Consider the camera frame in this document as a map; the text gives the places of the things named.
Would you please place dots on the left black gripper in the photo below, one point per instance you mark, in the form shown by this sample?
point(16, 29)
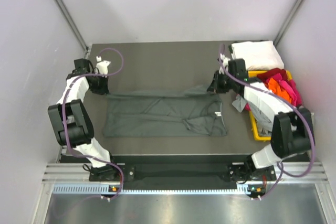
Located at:
point(104, 89)

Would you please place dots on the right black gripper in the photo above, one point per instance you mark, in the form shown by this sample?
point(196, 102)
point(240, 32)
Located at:
point(214, 87)

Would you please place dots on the dark grey t shirt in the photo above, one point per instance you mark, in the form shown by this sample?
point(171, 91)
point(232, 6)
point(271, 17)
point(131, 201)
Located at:
point(165, 113)

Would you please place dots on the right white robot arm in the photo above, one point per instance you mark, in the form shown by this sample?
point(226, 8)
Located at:
point(292, 129)

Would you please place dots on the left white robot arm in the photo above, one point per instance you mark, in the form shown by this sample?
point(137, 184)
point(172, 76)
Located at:
point(72, 125)

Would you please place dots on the yellow plastic basket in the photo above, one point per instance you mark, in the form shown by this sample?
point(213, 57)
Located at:
point(257, 137)

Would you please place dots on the dark red t shirt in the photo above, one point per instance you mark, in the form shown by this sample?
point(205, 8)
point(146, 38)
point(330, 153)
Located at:
point(280, 74)

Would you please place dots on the folded white t shirt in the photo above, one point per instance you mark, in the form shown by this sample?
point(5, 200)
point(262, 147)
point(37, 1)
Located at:
point(261, 55)

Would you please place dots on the orange t shirt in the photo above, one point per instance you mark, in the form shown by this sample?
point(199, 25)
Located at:
point(276, 88)

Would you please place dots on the light grey t shirt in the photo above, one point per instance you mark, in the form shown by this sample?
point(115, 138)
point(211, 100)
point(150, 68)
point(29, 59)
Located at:
point(242, 104)

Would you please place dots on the pink t shirt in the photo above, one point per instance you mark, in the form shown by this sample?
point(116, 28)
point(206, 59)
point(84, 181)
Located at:
point(290, 87)

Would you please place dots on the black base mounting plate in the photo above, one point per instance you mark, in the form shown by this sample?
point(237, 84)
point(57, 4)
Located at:
point(187, 171)

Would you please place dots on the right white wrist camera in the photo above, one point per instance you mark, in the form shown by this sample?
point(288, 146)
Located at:
point(223, 60)

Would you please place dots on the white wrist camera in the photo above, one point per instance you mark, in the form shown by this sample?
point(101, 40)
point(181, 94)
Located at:
point(223, 60)
point(102, 66)

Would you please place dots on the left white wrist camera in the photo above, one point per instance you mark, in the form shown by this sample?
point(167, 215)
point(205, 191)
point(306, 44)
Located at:
point(102, 66)

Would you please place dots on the slotted grey cable duct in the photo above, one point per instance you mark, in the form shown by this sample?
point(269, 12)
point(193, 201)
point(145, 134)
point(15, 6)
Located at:
point(109, 190)

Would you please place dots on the left aluminium corner post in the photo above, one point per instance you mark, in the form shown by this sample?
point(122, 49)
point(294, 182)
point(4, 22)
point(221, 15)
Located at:
point(72, 25)

